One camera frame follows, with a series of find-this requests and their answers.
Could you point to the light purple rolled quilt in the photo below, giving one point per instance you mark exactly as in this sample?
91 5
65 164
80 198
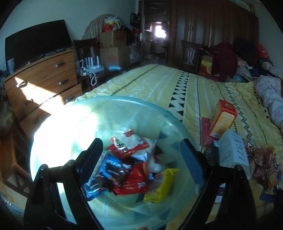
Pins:
269 89

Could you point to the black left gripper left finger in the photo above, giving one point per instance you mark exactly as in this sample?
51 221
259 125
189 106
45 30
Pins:
44 209

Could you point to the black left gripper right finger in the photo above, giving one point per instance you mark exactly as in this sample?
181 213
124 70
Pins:
225 200

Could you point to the red small snack packet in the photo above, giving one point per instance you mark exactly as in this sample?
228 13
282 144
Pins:
135 182

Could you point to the black printed box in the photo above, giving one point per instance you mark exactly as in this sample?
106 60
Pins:
212 152

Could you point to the translucent green plastic basin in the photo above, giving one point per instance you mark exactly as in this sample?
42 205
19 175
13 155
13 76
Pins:
71 130

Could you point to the yellow patterned bed sheet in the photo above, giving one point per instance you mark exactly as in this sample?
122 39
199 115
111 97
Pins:
190 97

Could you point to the blue Oreo snack packet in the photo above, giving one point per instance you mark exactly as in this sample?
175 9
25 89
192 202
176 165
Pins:
108 173

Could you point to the pile of clothes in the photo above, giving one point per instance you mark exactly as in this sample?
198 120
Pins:
241 61

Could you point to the cardboard boxes stack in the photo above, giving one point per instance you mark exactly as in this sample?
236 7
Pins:
114 51

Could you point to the flat red box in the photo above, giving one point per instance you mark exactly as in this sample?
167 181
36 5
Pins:
206 139

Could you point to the orange cracker box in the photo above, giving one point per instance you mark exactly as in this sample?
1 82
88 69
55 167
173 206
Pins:
223 118

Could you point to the wooden wardrobe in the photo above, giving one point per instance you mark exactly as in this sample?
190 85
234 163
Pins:
208 23

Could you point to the red yellow gift box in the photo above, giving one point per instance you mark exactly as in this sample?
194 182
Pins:
206 68

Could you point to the wooden chest of drawers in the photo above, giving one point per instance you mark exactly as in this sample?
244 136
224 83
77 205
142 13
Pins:
39 89

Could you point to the white grey carton box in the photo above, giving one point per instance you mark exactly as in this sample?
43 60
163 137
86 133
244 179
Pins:
232 151

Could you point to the black flat television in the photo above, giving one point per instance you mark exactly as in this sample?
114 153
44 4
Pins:
36 41

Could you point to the yellow snack packet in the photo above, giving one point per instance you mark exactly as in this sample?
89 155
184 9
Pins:
161 185

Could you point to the red white snack packet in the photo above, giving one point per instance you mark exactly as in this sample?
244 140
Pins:
126 144

